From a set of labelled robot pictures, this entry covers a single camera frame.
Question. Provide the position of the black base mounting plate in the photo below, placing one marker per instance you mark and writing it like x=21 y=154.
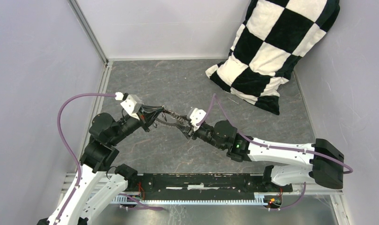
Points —
x=195 y=194

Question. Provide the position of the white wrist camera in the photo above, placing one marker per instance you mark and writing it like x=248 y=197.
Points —
x=130 y=103
x=195 y=116

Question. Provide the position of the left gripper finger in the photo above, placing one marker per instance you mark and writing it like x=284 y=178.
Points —
x=153 y=116
x=153 y=109

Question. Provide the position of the black and white checkered pillow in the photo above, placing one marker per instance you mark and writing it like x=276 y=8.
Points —
x=274 y=36

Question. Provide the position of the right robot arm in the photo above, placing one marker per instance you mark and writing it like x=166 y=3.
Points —
x=319 y=162

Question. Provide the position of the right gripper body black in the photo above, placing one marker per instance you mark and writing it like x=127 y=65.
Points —
x=194 y=134

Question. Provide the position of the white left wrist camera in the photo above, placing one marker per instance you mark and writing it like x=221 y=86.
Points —
x=130 y=103

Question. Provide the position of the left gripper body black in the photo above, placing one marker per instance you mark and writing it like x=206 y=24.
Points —
x=143 y=116

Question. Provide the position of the aluminium frame rail front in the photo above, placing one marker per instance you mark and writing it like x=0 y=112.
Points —
x=240 y=182

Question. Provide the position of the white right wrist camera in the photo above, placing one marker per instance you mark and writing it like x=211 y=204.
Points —
x=195 y=116

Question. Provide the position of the aluminium corner post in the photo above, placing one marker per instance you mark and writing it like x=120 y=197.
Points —
x=88 y=30

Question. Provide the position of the white slotted cable duct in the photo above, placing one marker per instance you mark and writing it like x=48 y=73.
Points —
x=258 y=200

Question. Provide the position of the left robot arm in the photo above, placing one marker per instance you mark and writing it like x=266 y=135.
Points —
x=78 y=207

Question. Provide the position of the metal disc with key rings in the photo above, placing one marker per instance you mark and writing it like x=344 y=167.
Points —
x=172 y=118

